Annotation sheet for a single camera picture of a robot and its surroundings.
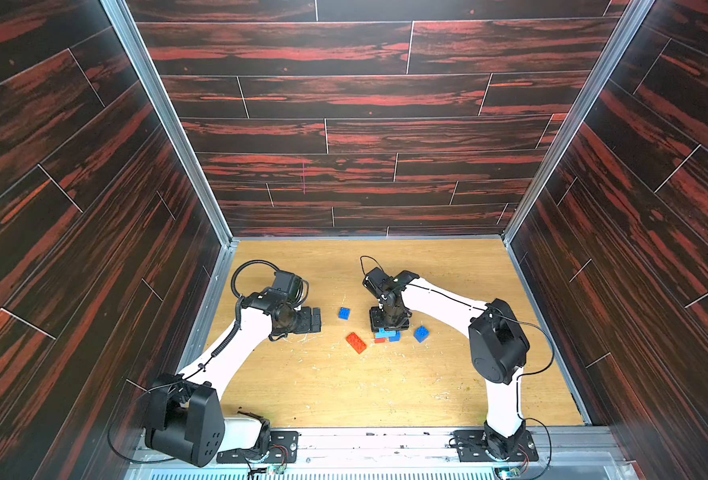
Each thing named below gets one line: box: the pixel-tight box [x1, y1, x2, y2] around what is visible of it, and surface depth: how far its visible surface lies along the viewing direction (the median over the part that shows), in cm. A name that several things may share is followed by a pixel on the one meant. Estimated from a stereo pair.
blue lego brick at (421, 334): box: [414, 326, 431, 343], surface depth 93 cm
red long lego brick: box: [346, 332, 367, 355], surface depth 93 cm
